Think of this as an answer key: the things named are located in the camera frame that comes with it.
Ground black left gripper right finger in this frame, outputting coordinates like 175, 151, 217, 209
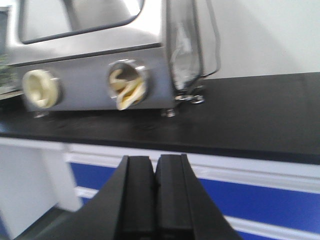
155, 154, 241, 240

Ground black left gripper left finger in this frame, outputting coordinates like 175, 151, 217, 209
24, 155, 156, 240

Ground blue and white cabinet front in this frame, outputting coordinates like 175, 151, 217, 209
0, 137, 320, 240

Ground cream glove right port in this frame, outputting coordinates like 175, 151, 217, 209
106, 58, 150, 111

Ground cream glove port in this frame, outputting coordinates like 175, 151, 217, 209
106, 58, 150, 111
22, 69, 62, 109

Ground cream glove left port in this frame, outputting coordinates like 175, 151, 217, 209
22, 69, 62, 109

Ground stainless steel glove box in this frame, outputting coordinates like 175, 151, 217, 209
1, 0, 221, 113

